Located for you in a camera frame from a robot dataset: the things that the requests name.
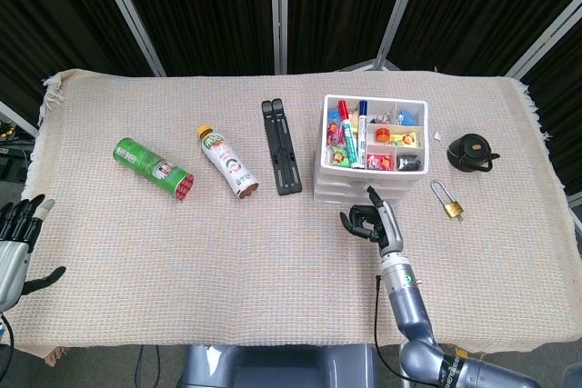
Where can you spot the white drawer organizer box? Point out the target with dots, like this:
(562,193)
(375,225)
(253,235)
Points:
(423,133)

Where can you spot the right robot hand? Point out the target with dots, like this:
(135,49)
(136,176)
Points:
(390,229)

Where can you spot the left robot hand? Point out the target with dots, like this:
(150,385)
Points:
(11,265)

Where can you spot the clear plastic drawer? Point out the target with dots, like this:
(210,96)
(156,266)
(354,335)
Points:
(332,197)
(336,187)
(336,178)

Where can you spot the orange round item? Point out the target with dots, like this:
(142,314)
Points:
(383,135)

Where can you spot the red cartoon snack packet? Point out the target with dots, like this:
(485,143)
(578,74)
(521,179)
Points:
(335,132)

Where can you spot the blue capped white marker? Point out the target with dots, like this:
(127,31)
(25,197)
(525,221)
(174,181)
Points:
(362,133)

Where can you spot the red white candy packet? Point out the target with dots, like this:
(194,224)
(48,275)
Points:
(379,162)

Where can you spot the black white wrapped item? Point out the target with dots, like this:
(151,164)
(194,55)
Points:
(408,163)

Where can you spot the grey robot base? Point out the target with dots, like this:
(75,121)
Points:
(273,367)

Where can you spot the brass padlock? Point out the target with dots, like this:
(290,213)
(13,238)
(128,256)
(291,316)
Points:
(453,209)

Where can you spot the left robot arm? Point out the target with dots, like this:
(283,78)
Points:
(2,324)

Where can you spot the yellow snack packet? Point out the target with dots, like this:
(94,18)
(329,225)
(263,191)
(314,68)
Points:
(407,139)

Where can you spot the green chips can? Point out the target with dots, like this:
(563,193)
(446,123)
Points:
(150,165)

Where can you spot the beige woven tablecloth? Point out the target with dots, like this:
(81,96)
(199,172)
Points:
(227,270)

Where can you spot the white drink bottle yellow cap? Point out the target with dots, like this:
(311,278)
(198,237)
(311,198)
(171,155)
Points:
(227,163)

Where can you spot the dark folding screen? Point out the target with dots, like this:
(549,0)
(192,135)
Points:
(204,11)

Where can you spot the blue plastic item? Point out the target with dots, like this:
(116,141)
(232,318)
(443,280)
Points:
(409,117)

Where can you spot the black folding laptop stand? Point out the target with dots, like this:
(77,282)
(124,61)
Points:
(282,152)

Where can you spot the green yellow candy packet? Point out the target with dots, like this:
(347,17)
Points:
(338,157)

